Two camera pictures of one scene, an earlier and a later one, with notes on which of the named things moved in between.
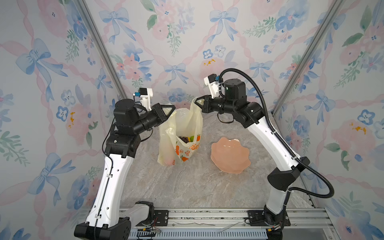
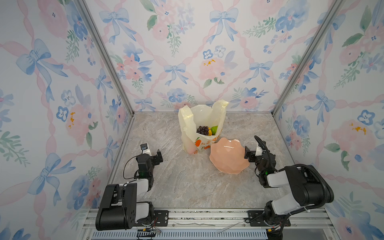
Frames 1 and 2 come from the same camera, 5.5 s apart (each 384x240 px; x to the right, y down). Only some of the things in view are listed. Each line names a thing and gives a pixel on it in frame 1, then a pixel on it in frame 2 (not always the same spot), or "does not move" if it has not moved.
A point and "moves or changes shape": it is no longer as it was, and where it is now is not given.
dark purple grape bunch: x=184 y=139 to x=203 y=130
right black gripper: x=207 y=107 to x=247 y=150
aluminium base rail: x=306 y=223 does not move
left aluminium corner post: x=84 y=5 does not move
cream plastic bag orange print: x=180 y=134 moves or changes shape
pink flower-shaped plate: x=229 y=155 does not move
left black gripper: x=157 y=113 to x=159 y=157
